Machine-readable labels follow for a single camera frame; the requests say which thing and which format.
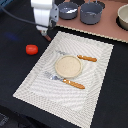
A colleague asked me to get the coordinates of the white woven placemat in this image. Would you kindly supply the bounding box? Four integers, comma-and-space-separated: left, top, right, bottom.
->
13, 32, 113, 128

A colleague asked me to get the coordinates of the red tomato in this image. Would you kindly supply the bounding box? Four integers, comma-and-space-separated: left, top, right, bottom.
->
26, 45, 38, 55

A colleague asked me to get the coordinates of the wooden handled knife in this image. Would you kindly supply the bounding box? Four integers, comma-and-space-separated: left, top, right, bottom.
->
56, 50, 97, 62

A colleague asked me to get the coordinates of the black cable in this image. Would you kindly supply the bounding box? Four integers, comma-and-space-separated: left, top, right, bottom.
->
0, 4, 38, 27

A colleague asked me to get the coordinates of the beige round plate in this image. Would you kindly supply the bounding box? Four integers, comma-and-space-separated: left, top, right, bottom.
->
55, 55, 83, 78

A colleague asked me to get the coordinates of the grey frying pan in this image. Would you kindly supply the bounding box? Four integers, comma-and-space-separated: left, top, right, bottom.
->
58, 2, 78, 20

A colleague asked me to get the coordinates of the beige bowl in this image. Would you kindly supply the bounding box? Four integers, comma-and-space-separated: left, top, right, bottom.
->
118, 4, 128, 30

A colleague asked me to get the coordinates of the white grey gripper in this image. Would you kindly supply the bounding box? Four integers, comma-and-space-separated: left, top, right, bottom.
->
31, 0, 59, 36

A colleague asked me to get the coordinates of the red grilled sausage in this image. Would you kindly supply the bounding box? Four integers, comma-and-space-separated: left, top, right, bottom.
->
44, 34, 53, 42

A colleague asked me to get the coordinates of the wooden handled fork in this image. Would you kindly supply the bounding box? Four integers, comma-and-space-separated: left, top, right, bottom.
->
44, 71, 85, 89

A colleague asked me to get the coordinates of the white fish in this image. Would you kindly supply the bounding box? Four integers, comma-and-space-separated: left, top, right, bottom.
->
66, 9, 77, 13

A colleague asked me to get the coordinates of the grey cooking pot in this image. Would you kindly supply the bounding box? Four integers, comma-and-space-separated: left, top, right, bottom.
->
80, 0, 105, 25

